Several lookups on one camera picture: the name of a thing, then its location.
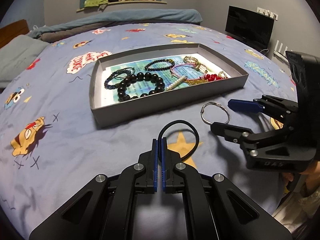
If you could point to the wooden headboard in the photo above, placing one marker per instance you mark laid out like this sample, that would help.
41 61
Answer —
11 31

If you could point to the grey shallow box tray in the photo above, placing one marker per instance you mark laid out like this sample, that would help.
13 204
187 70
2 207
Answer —
161 100

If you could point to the blue printed paper liner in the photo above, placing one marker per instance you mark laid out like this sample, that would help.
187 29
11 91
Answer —
139 78

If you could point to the grey-blue pillow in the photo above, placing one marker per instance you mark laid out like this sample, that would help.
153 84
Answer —
17 55

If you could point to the black television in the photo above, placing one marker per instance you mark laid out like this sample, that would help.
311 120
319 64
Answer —
251 28

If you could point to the wall hook rack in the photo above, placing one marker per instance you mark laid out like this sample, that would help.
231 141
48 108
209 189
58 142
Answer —
267 13

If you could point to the white wifi router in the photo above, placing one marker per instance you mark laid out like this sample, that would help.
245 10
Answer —
280 52

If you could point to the cartoon print blue bedsheet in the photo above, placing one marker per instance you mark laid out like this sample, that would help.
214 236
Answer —
51 146

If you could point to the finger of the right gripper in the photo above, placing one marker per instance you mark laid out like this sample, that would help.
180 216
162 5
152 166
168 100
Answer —
244 106
231 133

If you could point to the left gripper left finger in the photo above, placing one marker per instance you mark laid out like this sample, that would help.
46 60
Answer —
104 208

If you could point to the wooden window sill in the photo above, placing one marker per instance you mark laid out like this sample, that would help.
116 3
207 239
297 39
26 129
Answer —
104 6

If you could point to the pearl bar hair clip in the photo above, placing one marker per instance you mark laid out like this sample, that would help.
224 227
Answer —
176 83

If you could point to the rolled blue grey blanket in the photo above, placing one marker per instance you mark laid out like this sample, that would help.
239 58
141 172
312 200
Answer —
57 32

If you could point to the silver metal ring bangle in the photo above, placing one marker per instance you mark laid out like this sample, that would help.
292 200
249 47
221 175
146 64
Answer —
214 112

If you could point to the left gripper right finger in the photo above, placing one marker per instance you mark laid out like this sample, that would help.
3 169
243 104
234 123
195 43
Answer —
214 207

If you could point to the right hand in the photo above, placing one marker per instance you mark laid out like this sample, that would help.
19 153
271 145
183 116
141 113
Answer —
311 183

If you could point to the green cloth on sill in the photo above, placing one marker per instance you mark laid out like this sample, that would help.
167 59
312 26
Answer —
94 3

